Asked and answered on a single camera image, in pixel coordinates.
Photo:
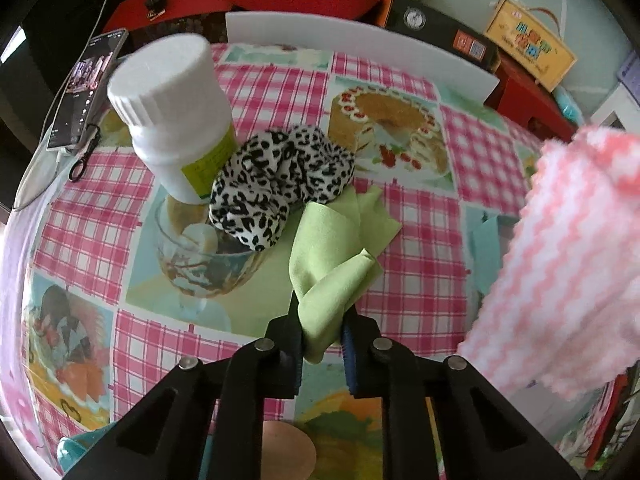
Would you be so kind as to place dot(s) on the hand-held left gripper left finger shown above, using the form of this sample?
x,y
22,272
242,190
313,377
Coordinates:
x,y
294,360

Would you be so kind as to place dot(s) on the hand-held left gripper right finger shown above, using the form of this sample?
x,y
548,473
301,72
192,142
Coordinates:
x,y
352,365

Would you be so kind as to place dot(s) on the light green cloth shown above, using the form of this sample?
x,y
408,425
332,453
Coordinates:
x,y
335,265

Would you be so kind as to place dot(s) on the pink white fuzzy towel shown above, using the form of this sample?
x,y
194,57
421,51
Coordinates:
x,y
560,265

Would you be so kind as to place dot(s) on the teal wet wipes pack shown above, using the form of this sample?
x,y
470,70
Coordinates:
x,y
82,452

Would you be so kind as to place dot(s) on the pink checked tablecloth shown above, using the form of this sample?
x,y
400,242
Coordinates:
x,y
425,270

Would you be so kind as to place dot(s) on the leopard print scrunchie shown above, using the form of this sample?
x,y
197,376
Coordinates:
x,y
280,180

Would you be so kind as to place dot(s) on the white plastic bottle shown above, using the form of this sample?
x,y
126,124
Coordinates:
x,y
170,110

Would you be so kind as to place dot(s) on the dark red box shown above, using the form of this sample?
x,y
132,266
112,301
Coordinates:
x,y
530,100

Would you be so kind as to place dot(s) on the white curved board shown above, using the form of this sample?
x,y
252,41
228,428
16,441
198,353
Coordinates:
x,y
350,45

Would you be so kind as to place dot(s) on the light blue packet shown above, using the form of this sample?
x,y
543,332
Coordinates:
x,y
569,105

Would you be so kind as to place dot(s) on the smartphone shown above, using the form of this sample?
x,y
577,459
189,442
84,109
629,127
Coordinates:
x,y
85,90

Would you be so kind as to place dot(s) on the black box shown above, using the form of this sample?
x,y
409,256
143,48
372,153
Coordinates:
x,y
440,30

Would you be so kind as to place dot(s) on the yellow wooden box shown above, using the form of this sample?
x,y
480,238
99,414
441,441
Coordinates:
x,y
532,42

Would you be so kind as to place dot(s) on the black plug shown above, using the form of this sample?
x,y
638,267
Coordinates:
x,y
156,2

